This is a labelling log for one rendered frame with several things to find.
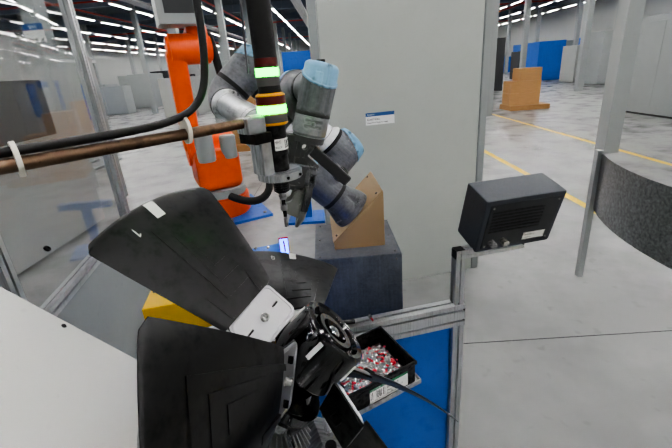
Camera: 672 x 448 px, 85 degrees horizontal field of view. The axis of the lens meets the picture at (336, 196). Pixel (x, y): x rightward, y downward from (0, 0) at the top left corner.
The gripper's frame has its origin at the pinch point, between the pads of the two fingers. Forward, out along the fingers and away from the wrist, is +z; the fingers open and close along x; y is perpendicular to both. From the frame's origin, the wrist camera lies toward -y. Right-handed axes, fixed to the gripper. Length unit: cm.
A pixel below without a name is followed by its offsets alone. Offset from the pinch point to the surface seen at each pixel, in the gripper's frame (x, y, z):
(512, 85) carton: -959, -724, -179
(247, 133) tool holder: 27.3, 14.5, -21.8
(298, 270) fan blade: 6.4, -0.6, 9.1
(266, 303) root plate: 28.4, 7.7, 3.9
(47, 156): 40, 32, -18
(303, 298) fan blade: 17.1, -0.6, 9.4
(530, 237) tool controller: -11, -74, -1
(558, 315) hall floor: -91, -194, 73
